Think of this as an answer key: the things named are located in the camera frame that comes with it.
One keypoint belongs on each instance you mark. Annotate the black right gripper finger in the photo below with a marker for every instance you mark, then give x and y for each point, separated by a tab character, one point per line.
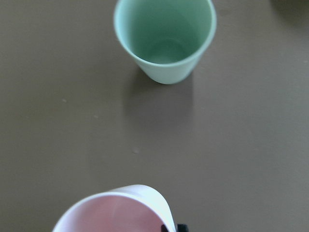
182	228

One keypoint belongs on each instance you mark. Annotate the pink plastic cup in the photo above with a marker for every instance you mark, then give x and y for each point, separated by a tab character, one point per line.
134	208

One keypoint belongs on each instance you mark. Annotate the green plastic cup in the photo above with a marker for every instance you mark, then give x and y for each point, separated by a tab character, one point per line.
166	38

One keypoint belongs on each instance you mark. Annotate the green bowl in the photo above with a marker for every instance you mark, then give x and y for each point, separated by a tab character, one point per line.
292	11

